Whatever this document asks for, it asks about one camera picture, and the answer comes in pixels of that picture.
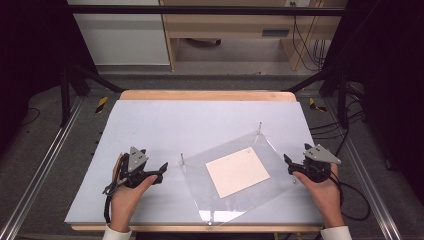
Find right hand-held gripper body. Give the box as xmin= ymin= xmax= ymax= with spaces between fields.
xmin=299 ymin=142 xmax=343 ymax=184

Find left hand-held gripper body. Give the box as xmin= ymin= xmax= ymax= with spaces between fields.
xmin=117 ymin=146 xmax=158 ymax=189

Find clear acrylic frame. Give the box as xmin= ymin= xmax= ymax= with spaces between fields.
xmin=179 ymin=131 xmax=298 ymax=228

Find person's right hand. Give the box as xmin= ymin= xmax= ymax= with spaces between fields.
xmin=292 ymin=162 xmax=346 ymax=230

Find person's left hand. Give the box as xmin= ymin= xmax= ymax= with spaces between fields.
xmin=109 ymin=153 xmax=159 ymax=233

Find beige card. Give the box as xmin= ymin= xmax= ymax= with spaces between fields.
xmin=205 ymin=146 xmax=271 ymax=200

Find black metal stand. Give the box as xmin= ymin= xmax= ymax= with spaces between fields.
xmin=285 ymin=64 xmax=352 ymax=130
xmin=59 ymin=62 xmax=126 ymax=128

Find wooden table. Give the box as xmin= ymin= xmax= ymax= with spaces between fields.
xmin=70 ymin=89 xmax=324 ymax=233

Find dark curtain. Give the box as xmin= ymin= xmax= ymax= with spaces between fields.
xmin=328 ymin=0 xmax=424 ymax=204
xmin=0 ymin=0 xmax=99 ymax=153

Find white cabinet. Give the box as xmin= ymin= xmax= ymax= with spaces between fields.
xmin=66 ymin=0 xmax=172 ymax=67

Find grey desk label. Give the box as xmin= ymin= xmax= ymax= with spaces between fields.
xmin=261 ymin=28 xmax=291 ymax=38

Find white and black device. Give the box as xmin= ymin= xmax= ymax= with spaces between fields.
xmin=184 ymin=37 xmax=222 ymax=47

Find wooden cabinet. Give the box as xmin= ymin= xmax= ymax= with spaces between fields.
xmin=159 ymin=0 xmax=348 ymax=72

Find black metal crossbar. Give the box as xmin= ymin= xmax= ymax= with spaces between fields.
xmin=65 ymin=4 xmax=346 ymax=17

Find black floor cable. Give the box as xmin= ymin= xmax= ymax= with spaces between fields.
xmin=309 ymin=108 xmax=367 ymax=142

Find aluminium floor rail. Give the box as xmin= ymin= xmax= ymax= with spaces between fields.
xmin=0 ymin=95 xmax=85 ymax=240
xmin=323 ymin=97 xmax=404 ymax=240

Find left hand-held gripper cable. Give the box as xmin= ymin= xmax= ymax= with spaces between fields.
xmin=102 ymin=178 xmax=128 ymax=225

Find hand-held gripper cable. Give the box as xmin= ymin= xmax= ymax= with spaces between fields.
xmin=329 ymin=168 xmax=372 ymax=222
xmin=102 ymin=178 xmax=128 ymax=225

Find right hand-held gripper cable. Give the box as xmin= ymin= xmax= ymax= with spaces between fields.
xmin=329 ymin=168 xmax=372 ymax=222

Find black hanging cables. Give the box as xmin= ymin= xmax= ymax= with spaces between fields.
xmin=291 ymin=2 xmax=329 ymax=72

